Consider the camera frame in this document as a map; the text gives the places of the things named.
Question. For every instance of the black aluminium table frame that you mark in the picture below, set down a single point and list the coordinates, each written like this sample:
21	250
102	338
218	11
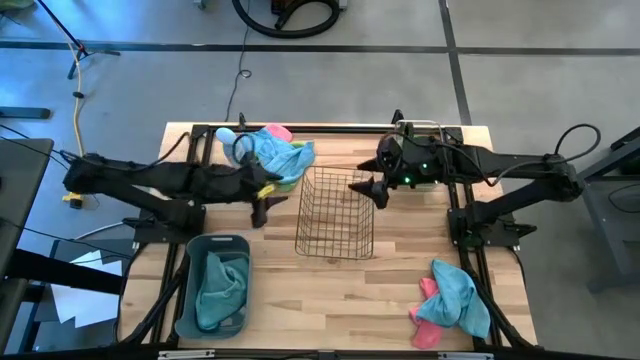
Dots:
340	129

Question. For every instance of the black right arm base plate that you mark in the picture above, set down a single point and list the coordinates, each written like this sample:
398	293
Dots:
495	235

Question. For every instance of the clear plastic container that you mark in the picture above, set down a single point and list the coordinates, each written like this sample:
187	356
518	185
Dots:
425	122

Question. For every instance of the spray bottle with blue cap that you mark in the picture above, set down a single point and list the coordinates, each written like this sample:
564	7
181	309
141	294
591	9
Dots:
227	136

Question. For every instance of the black flat stand foot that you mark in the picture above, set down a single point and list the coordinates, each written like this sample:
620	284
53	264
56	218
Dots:
25	113

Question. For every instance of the dark blue metal cart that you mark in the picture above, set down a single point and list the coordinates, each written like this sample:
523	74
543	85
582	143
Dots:
615	225

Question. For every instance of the white paper sheets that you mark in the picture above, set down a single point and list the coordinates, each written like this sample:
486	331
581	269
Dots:
85	305

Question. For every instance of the green microfiber towel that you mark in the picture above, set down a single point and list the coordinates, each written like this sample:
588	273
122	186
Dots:
426	188
287	187

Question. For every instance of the teal plastic basket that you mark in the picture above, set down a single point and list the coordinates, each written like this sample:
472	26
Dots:
220	242

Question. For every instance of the silver metal bracket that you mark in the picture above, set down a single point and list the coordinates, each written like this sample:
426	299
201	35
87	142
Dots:
185	354
465	356

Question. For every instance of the blue microfiber towel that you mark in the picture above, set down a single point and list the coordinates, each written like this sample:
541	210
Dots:
285	157
455	300
222	295

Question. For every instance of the pink microfiber towel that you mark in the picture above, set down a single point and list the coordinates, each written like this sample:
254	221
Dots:
278	132
427	335

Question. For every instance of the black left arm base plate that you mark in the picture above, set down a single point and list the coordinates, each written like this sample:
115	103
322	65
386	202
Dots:
160	235

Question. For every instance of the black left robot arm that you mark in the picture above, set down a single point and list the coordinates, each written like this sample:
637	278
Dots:
165	182

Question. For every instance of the black tripod stand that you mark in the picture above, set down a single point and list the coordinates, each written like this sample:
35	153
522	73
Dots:
75	42

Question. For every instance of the black metal beam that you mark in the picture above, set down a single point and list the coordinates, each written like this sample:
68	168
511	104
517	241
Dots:
65	272

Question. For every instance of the dark grey desk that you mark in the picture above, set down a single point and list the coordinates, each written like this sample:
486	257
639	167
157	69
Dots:
20	190

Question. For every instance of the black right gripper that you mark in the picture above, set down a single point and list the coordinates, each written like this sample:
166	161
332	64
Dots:
410	160

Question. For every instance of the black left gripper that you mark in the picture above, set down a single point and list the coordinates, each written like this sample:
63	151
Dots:
257	182

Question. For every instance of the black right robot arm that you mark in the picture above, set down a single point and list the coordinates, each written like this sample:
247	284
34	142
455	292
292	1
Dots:
520	167

